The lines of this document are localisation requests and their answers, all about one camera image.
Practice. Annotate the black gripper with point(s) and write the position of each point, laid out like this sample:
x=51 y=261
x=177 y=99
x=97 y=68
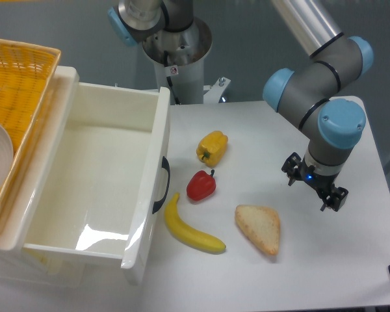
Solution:
x=319 y=177

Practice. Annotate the triangle bread slice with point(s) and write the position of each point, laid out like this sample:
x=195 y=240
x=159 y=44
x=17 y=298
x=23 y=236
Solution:
x=261 y=225

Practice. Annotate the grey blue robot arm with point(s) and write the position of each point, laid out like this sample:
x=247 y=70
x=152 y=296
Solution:
x=307 y=100

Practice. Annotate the yellow bell pepper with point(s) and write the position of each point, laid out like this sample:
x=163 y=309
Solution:
x=212 y=148

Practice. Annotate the red bell pepper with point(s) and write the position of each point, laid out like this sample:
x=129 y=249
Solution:
x=201 y=185

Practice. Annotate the yellow banana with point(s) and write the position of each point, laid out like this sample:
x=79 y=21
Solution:
x=187 y=234

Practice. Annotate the white plastic drawer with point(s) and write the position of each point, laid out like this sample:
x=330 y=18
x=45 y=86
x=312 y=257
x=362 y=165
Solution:
x=96 y=205

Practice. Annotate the yellow woven basket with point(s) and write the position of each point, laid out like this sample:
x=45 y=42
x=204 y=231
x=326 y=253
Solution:
x=26 y=71

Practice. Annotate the white drawer cabinet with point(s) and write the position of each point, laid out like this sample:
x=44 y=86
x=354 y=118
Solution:
x=17 y=261

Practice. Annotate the metal mounting bracket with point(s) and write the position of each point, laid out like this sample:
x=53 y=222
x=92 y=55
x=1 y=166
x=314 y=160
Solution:
x=215 y=93

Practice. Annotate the black drawer handle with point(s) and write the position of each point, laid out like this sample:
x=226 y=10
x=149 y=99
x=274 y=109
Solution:
x=164 y=185

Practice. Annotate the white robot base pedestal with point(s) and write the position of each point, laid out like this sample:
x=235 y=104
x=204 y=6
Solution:
x=178 y=61

